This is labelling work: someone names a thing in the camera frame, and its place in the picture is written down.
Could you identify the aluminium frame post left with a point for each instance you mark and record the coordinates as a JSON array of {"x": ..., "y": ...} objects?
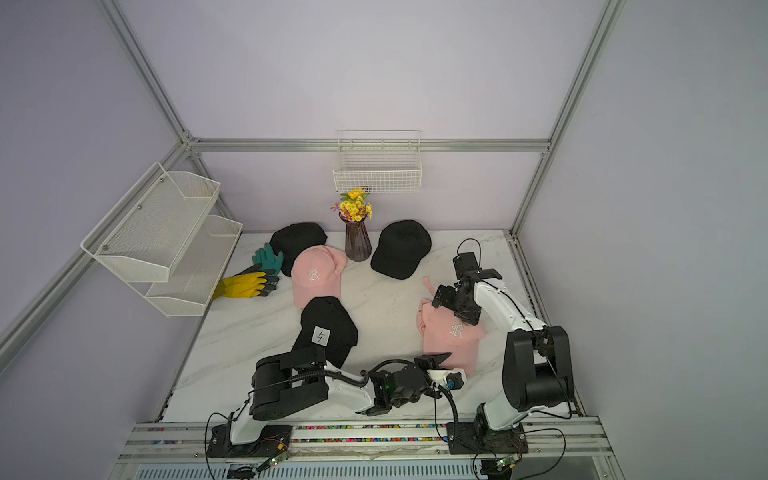
[{"x": 128, "y": 40}]

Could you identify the green rubber glove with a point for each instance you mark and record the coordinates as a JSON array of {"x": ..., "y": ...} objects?
[{"x": 268, "y": 258}]

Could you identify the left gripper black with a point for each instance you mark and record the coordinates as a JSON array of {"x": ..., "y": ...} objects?
[{"x": 427, "y": 359}]

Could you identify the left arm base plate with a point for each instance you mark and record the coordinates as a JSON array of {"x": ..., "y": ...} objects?
[{"x": 272, "y": 440}]

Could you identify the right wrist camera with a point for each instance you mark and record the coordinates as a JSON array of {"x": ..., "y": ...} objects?
[{"x": 465, "y": 263}]

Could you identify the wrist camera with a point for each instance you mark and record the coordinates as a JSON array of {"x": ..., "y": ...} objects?
[
  {"x": 451, "y": 380},
  {"x": 465, "y": 263}
]

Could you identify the aluminium back crossbar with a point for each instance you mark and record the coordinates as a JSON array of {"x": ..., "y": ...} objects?
[{"x": 202, "y": 145}]

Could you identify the yellow flower bouquet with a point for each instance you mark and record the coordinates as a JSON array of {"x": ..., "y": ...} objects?
[{"x": 354, "y": 206}]

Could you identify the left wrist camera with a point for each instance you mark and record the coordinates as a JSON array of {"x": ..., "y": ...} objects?
[{"x": 451, "y": 380}]

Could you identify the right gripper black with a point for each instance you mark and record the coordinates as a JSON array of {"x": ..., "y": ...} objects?
[{"x": 471, "y": 314}]

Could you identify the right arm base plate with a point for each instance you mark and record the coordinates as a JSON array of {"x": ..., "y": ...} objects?
[{"x": 470, "y": 438}]

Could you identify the white wire wall basket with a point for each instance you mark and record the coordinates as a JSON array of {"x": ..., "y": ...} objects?
[{"x": 378, "y": 170}]

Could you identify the dark purple glass vase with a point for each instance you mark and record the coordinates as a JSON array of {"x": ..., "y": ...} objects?
[{"x": 358, "y": 247}]

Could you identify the aluminium frame post right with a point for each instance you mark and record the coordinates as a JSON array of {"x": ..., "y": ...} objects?
[{"x": 602, "y": 32}]

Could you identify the aluminium front rail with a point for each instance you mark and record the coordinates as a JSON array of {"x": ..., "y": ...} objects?
[{"x": 384, "y": 449}]

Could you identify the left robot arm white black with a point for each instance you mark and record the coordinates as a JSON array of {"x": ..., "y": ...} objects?
[{"x": 286, "y": 384}]

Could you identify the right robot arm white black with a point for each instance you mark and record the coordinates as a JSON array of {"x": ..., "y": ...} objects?
[{"x": 536, "y": 375}]

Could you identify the yellow black work glove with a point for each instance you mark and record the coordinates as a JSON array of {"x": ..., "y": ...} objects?
[{"x": 250, "y": 285}]

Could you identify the aluminium frame post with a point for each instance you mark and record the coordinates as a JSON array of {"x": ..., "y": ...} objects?
[
  {"x": 128, "y": 40},
  {"x": 602, "y": 32}
]

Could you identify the pink cap white R logo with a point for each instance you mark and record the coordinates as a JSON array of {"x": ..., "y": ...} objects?
[{"x": 317, "y": 272}]

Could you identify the white mesh two-tier shelf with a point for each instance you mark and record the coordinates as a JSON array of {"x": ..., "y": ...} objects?
[{"x": 165, "y": 241}]

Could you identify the black cap white patch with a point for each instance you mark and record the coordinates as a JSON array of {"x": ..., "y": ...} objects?
[{"x": 326, "y": 323}]

